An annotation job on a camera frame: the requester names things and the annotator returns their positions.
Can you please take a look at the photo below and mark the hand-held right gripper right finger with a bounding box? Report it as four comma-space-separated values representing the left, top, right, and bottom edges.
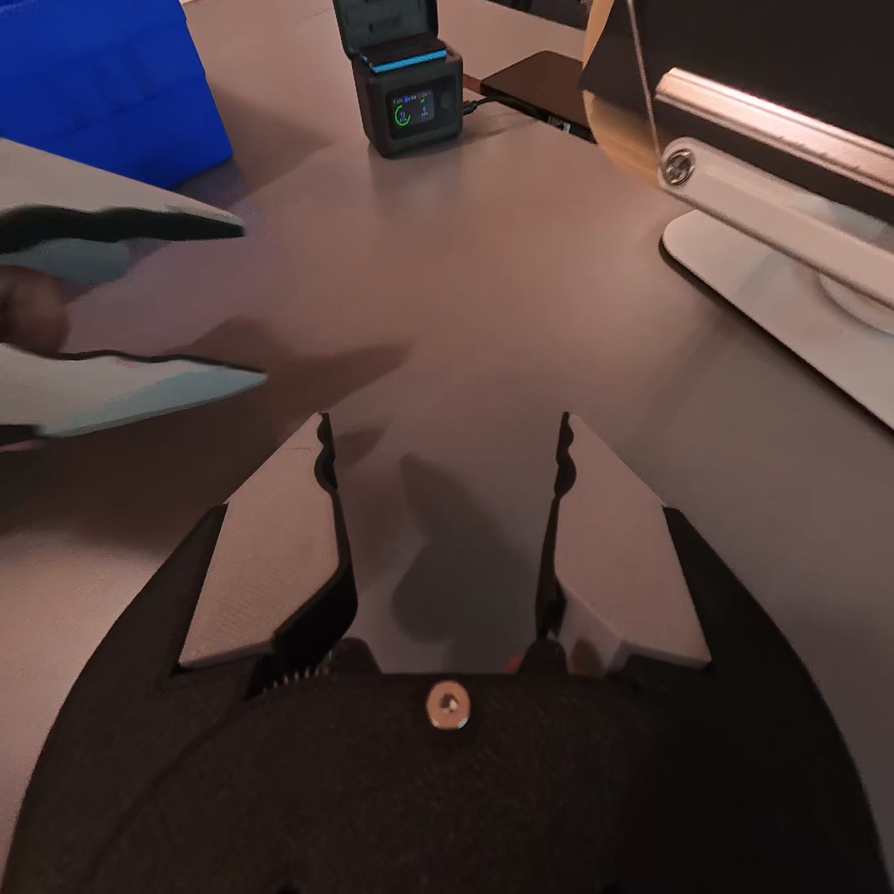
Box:
535, 412, 713, 680

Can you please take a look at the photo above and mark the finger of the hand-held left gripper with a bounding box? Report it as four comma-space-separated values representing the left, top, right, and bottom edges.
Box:
0, 136, 247, 289
0, 344, 270, 441

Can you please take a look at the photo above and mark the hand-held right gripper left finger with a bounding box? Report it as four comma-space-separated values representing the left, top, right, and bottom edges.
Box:
178, 412, 359, 694

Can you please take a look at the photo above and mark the person's left hand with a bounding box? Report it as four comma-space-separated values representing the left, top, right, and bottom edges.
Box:
0, 265, 72, 359

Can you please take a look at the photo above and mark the blue plastic bin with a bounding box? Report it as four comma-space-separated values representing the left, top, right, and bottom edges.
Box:
0, 0, 235, 191

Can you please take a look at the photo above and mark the dark charging case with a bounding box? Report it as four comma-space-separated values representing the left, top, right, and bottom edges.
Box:
332, 0, 465, 160

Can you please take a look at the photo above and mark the black board on white stand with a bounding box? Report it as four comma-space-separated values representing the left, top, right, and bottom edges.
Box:
578, 0, 894, 435

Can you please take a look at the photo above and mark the black charger cable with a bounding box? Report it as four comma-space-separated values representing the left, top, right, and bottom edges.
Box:
461, 94, 560, 125

